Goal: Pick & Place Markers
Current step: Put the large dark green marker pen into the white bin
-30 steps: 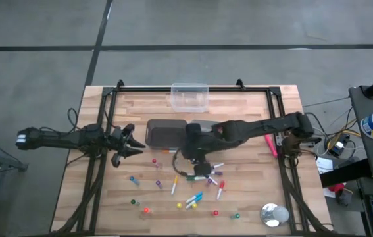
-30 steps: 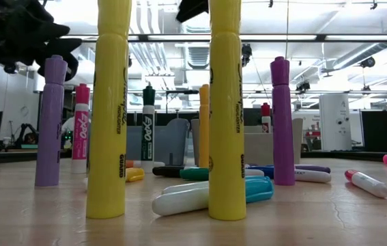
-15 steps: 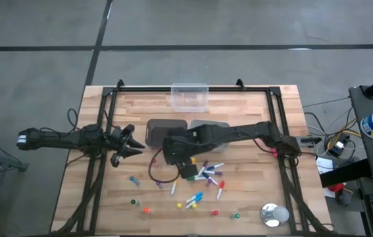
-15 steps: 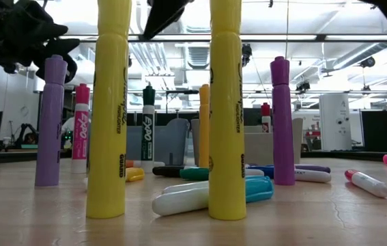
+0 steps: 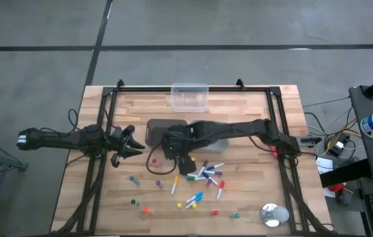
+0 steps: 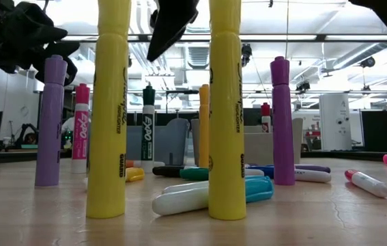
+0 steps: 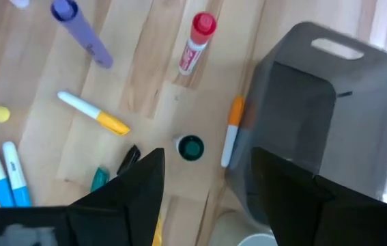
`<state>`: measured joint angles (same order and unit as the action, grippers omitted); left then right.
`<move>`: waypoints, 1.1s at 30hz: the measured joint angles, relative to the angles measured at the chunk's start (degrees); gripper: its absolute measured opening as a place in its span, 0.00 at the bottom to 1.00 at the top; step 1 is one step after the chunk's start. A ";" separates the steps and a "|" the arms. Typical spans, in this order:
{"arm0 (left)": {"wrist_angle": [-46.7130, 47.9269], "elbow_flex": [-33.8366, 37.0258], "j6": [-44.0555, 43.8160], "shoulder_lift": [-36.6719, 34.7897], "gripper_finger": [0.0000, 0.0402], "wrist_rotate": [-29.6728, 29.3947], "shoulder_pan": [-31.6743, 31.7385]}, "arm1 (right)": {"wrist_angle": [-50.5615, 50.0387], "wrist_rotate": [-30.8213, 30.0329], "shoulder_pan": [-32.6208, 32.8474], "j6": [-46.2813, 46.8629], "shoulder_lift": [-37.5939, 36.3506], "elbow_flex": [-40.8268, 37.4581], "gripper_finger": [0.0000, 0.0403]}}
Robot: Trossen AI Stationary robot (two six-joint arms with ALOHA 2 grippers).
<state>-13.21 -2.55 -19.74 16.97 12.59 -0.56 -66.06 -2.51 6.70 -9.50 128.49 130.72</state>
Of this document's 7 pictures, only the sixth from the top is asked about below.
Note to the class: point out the red Expo marker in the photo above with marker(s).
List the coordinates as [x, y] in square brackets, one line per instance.
[265, 118]

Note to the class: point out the pink Expo marker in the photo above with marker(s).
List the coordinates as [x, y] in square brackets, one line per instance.
[81, 136]

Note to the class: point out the dark grey plastic bin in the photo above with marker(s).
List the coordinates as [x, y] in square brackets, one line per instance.
[169, 143]

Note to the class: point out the light blue cap white marker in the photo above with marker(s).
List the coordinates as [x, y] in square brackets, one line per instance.
[179, 203]
[186, 187]

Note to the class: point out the red cap white marker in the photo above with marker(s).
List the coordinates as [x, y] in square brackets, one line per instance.
[369, 184]

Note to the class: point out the purple cap white marker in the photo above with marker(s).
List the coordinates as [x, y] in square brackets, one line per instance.
[312, 168]

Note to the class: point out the violet highlighter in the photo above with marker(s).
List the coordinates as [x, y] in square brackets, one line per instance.
[283, 130]

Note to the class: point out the green Expo marker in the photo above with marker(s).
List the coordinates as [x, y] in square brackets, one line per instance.
[147, 136]

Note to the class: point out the black background robot arm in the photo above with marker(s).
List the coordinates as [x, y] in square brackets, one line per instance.
[26, 135]

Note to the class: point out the white round pillar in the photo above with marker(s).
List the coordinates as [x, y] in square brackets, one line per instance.
[340, 123]

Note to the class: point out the black cap white marker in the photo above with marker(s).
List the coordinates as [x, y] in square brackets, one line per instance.
[167, 171]

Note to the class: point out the black screen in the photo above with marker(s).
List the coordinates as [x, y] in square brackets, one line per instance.
[253, 116]

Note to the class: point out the yellow Sharpie highlighter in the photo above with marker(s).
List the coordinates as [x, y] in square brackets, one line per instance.
[108, 119]
[226, 119]

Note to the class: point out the dark blue cap white marker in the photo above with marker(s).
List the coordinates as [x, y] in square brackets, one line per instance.
[312, 176]

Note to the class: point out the person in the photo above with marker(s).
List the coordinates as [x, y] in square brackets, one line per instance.
[67, 124]

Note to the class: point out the pale lilac highlighter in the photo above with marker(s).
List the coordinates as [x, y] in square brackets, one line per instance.
[51, 119]

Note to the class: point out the pale plastic bin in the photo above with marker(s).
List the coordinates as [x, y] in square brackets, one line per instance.
[254, 147]

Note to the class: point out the green cap white marker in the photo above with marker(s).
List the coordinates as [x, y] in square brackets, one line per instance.
[195, 174]

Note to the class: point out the yellow cap white marker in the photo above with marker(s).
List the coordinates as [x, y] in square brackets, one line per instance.
[135, 174]

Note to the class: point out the black ceiling spotlight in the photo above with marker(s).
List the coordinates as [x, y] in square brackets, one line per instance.
[246, 51]
[368, 62]
[303, 86]

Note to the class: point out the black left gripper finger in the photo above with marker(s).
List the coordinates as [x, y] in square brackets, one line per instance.
[43, 34]
[72, 48]

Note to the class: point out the orange-yellow highlighter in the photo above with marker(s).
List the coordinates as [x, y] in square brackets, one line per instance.
[204, 130]

